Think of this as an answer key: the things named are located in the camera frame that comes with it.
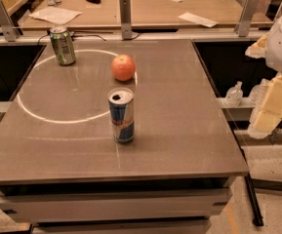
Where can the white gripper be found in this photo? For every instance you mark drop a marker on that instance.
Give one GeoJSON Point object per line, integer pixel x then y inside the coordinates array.
{"type": "Point", "coordinates": [270, 48]}

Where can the red apple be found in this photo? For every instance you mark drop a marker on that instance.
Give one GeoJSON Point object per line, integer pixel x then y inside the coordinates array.
{"type": "Point", "coordinates": [123, 68]}

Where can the clear plastic bottle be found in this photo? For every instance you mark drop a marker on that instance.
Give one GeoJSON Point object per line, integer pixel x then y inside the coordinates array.
{"type": "Point", "coordinates": [257, 94]}
{"type": "Point", "coordinates": [234, 95]}

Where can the white paper sheet right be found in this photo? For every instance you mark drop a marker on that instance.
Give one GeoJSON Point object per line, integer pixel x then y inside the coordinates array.
{"type": "Point", "coordinates": [192, 19]}

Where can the blue silver energy drink can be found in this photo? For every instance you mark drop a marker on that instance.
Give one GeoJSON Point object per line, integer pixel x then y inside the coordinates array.
{"type": "Point", "coordinates": [121, 106]}

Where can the white table base drawers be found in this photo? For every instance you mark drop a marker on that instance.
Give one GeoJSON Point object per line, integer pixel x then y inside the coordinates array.
{"type": "Point", "coordinates": [119, 206]}

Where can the green soda can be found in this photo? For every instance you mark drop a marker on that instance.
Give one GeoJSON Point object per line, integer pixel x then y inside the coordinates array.
{"type": "Point", "coordinates": [62, 45]}

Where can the white paper sheet left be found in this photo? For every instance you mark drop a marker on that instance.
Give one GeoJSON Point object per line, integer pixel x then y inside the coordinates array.
{"type": "Point", "coordinates": [55, 15]}

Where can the right metal bracket post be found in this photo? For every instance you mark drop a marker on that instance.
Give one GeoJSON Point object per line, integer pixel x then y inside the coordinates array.
{"type": "Point", "coordinates": [243, 27]}

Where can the metal bracket post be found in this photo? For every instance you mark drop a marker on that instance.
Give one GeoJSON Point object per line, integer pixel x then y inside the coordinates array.
{"type": "Point", "coordinates": [243, 27]}
{"type": "Point", "coordinates": [9, 31]}
{"type": "Point", "coordinates": [126, 19]}

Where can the middle metal bracket post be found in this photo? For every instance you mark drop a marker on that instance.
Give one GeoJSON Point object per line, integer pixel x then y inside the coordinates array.
{"type": "Point", "coordinates": [126, 19]}

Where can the left metal bracket post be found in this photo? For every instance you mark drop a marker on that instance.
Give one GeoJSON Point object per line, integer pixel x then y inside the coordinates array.
{"type": "Point", "coordinates": [9, 31]}

